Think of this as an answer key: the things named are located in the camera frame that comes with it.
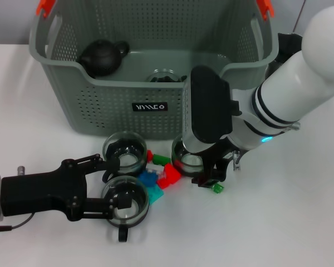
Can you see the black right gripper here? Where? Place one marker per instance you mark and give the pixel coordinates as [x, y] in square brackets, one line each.
[217, 161]

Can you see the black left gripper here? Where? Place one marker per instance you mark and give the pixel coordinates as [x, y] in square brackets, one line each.
[39, 192]

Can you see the glass cup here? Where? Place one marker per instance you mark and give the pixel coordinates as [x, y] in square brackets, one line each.
[164, 78]

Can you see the green building block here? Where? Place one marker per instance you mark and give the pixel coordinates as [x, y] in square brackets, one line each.
[217, 189]
[161, 159]

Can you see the large red building block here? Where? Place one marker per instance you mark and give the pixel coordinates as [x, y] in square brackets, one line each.
[171, 176]

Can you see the blue building block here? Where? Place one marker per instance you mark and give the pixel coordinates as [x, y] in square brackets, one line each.
[148, 179]

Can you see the teal building block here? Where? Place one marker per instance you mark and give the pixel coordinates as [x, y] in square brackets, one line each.
[155, 194]

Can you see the grey-green perforated storage basket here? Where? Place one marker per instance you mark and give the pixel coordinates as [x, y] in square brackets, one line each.
[156, 122]

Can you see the black ceramic teapot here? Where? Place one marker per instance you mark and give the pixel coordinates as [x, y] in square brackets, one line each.
[100, 58]

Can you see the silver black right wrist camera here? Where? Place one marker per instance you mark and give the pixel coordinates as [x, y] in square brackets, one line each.
[208, 111]

